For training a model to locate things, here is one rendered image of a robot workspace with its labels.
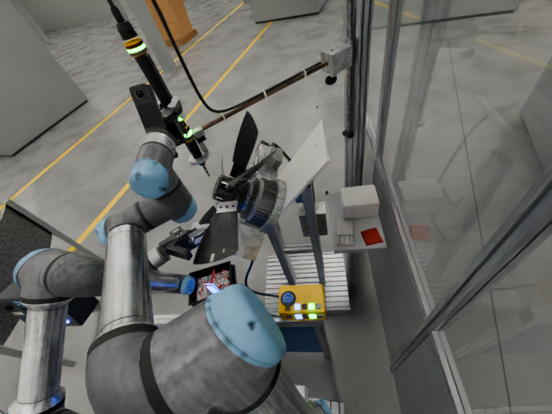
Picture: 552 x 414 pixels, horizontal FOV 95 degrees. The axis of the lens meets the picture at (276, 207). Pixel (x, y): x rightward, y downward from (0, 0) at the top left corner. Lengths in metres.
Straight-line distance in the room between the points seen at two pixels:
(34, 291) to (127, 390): 0.59
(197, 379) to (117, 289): 0.22
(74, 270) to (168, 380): 0.53
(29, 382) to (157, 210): 0.57
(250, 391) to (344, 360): 1.62
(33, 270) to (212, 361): 0.66
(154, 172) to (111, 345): 0.30
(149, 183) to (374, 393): 1.75
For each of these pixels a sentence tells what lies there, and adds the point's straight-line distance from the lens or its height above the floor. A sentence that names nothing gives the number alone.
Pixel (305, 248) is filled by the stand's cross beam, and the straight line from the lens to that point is 1.60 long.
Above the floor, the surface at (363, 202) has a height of 0.97.
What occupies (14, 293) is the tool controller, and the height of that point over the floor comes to 1.25.
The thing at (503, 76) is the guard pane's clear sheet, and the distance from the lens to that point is 0.60.
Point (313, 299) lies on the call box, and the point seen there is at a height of 1.07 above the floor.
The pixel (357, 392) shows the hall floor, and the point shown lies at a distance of 1.96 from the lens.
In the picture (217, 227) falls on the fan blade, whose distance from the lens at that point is 1.05.
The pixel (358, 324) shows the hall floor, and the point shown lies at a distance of 2.02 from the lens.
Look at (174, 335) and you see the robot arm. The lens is 0.36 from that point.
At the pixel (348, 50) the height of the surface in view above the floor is 1.57.
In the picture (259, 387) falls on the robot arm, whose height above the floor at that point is 1.58.
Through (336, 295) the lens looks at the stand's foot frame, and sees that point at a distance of 1.99.
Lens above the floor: 1.95
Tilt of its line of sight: 49 degrees down
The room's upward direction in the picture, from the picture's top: 19 degrees counter-clockwise
